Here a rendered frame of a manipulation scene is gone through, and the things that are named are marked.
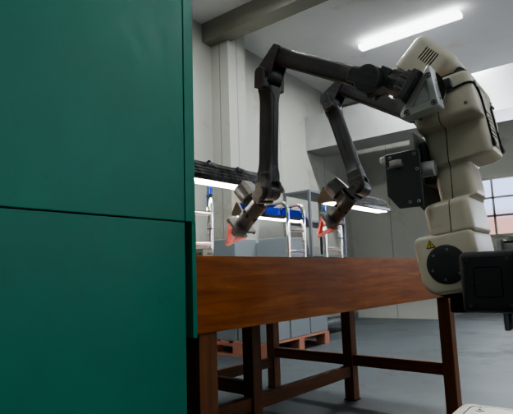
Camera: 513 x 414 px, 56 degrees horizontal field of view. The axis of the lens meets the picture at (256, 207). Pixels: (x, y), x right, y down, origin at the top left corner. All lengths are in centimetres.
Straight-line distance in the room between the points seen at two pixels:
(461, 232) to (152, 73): 87
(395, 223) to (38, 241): 711
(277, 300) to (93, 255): 61
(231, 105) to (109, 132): 443
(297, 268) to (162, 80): 69
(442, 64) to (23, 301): 119
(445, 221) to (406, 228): 633
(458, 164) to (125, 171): 89
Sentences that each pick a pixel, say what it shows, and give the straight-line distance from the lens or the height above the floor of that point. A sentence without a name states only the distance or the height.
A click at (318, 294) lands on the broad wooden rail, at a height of 65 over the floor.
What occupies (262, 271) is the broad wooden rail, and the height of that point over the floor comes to 72.
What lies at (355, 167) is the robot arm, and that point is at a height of 109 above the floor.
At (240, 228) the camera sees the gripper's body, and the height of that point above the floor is 87.
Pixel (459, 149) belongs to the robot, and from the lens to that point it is 143.
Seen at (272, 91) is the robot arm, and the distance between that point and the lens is 159.
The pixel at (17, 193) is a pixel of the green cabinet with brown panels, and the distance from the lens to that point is 91.
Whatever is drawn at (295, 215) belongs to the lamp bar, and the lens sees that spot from 295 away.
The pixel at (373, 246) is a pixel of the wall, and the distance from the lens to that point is 789.
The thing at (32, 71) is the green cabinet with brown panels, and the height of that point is 109.
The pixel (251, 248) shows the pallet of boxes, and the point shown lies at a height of 98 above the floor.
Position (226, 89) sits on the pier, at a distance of 547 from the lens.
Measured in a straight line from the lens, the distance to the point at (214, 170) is 167.
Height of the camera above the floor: 71
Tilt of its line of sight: 8 degrees up
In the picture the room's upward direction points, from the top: 2 degrees counter-clockwise
